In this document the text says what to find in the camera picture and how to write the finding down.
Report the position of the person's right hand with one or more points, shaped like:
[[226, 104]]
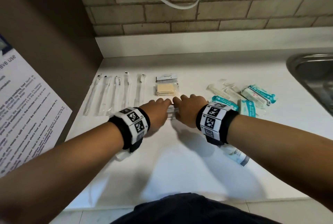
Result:
[[190, 109]]

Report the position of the person's left hand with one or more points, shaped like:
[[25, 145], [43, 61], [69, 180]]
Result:
[[156, 114]]

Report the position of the clear comb packet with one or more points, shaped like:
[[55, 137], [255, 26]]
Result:
[[218, 88], [234, 93]]

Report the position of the stack of small white sachets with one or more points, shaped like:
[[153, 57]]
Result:
[[167, 77]]

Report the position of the person's right forearm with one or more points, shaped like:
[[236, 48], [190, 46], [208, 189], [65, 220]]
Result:
[[286, 153]]

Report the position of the person's left forearm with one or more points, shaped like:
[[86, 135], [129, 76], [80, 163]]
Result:
[[57, 174]]

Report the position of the white countertop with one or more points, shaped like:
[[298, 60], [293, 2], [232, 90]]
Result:
[[182, 169]]

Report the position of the person's dark clothing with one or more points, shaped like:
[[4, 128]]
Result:
[[192, 210]]

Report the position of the black wristband with marker tags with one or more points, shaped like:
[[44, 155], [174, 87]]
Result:
[[130, 127], [216, 122]]

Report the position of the steel sink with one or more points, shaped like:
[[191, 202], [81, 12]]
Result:
[[314, 75]]

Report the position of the white and blue poster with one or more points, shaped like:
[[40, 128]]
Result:
[[26, 117]]

